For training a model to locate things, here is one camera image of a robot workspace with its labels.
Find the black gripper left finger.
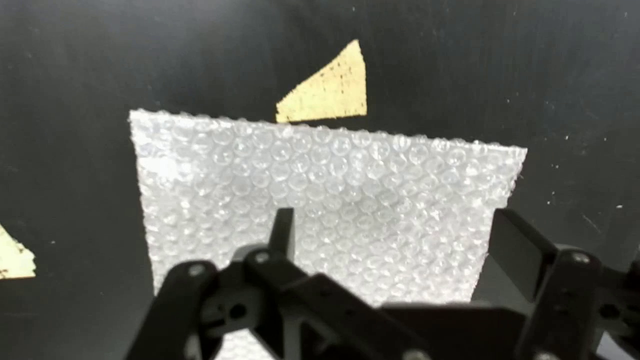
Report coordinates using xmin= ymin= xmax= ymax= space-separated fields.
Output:
xmin=126 ymin=207 xmax=428 ymax=360

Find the clear bubble wrap sheet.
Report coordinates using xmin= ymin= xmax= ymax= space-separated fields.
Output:
xmin=126 ymin=109 xmax=529 ymax=360

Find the tan cardboard scrap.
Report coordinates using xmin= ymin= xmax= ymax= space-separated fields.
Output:
xmin=0 ymin=225 xmax=38 ymax=287
xmin=274 ymin=38 xmax=369 ymax=126

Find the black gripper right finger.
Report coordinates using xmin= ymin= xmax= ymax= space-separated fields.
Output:
xmin=488 ymin=207 xmax=640 ymax=360

